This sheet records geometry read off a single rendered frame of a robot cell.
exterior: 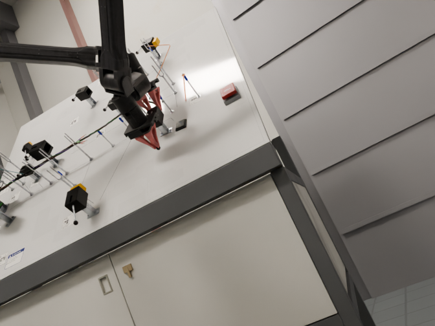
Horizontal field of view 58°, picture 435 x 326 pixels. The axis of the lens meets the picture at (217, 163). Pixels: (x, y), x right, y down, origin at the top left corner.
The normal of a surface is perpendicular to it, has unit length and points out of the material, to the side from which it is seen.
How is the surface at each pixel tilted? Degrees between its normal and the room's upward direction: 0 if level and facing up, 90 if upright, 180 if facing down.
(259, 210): 90
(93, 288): 90
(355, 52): 90
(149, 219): 90
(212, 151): 53
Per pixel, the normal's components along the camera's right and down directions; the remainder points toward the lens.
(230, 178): -0.29, -0.10
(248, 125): -0.47, -0.61
